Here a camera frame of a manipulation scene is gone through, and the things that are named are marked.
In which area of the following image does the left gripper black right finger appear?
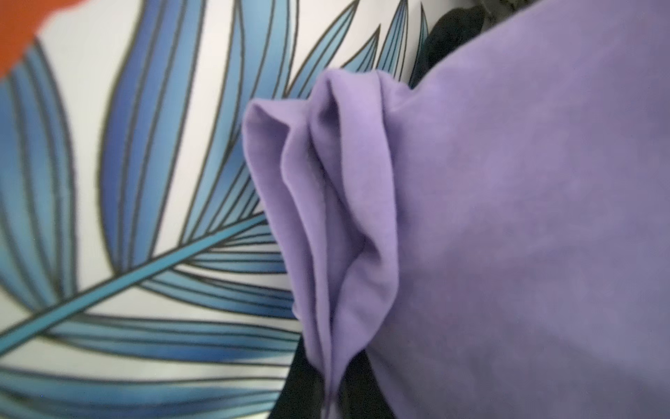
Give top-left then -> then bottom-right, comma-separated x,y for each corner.
338,350 -> 395,419

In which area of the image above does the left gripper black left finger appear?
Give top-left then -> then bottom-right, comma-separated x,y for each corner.
268,337 -> 325,419

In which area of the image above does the purple t-shirt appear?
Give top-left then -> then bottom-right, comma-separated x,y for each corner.
243,1 -> 669,418

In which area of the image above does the folded black t-shirt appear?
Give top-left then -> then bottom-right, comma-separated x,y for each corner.
408,5 -> 487,88

